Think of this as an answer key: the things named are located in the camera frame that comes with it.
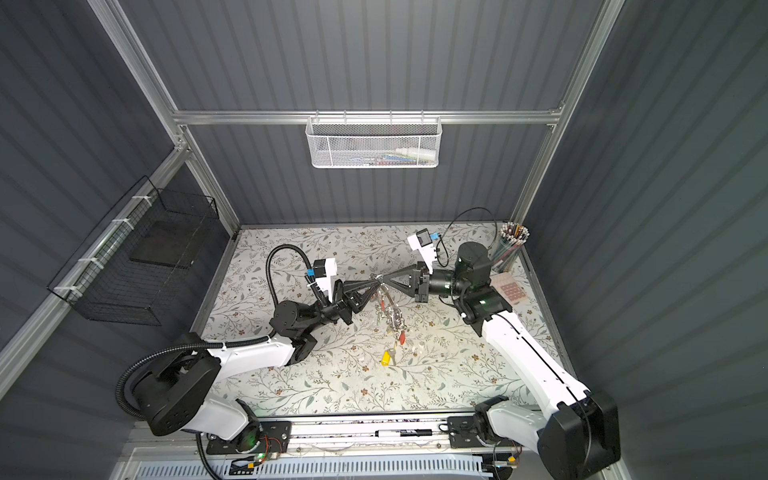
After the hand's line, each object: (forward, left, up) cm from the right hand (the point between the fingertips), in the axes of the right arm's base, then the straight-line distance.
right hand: (388, 287), depth 65 cm
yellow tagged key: (-4, +1, -32) cm, 32 cm away
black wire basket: (+6, +62, -2) cm, 62 cm away
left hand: (0, +2, +1) cm, 2 cm away
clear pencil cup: (+28, -38, -15) cm, 50 cm away
